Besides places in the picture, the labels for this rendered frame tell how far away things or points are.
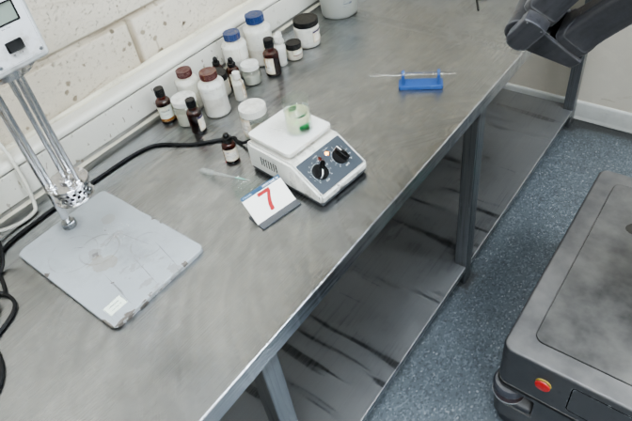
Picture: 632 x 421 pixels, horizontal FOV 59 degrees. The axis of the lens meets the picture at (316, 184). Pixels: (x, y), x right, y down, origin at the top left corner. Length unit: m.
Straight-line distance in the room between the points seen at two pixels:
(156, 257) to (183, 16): 0.65
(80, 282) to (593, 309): 1.06
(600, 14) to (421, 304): 1.03
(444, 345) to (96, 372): 1.07
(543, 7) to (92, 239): 0.86
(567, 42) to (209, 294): 0.70
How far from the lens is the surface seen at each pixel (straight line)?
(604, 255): 1.52
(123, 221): 1.11
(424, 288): 1.74
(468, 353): 1.72
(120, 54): 1.35
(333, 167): 1.04
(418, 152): 1.13
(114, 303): 0.98
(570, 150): 2.40
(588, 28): 0.96
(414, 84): 1.32
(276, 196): 1.04
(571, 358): 1.33
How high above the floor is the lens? 1.46
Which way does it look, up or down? 41 degrees down
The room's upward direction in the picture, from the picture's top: 9 degrees counter-clockwise
